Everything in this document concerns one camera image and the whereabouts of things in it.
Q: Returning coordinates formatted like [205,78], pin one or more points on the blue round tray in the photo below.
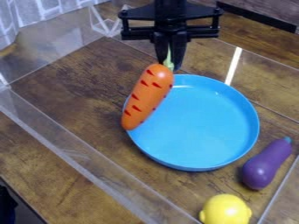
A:
[203,128]

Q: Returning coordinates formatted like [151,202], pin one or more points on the white patterned curtain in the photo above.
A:
[19,13]

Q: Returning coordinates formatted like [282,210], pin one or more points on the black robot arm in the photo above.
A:
[136,23]

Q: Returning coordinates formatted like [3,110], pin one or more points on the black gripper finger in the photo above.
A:
[160,46]
[178,48]

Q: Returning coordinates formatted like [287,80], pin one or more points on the dark baseboard strip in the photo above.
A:
[282,25]

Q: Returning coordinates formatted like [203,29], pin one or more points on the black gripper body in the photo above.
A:
[170,17]

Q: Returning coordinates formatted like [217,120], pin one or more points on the orange toy carrot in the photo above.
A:
[151,89]

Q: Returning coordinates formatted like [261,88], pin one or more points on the purple toy eggplant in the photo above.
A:
[261,168]

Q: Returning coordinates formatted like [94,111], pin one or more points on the yellow toy lemon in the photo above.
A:
[225,209]

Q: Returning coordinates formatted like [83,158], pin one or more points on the clear acrylic enclosure wall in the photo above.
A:
[66,156]

